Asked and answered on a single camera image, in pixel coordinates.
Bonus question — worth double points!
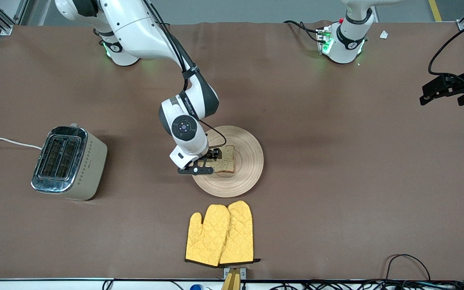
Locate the slice of brown bread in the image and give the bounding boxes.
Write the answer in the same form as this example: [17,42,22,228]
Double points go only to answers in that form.
[212,145,236,174]

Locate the round light wooden plate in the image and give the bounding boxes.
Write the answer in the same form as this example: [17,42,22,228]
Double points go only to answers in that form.
[192,126,264,198]

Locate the cream and chrome toaster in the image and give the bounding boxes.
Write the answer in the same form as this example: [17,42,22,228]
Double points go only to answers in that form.
[31,123,108,201]

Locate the yellow quilted oven mitt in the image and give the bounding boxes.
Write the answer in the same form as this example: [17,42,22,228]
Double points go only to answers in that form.
[185,204,231,267]
[219,200,261,265]

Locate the brown table mat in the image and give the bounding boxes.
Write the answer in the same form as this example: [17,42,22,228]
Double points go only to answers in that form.
[0,20,464,281]

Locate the tan strut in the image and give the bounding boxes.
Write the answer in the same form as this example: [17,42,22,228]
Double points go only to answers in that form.
[221,269,241,290]

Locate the grey metal bracket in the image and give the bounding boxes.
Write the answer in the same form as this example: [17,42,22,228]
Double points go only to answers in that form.
[224,267,247,279]

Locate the black left base cable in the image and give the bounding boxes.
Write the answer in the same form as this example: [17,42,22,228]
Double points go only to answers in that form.
[284,20,323,43]

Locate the black looped cable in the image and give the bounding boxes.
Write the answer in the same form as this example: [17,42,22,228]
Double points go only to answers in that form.
[384,254,431,282]

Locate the white toaster power cord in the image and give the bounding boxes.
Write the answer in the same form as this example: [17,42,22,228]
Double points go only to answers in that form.
[0,136,42,150]

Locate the black cable bundle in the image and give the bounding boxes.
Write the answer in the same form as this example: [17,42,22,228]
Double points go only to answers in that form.
[268,280,464,290]

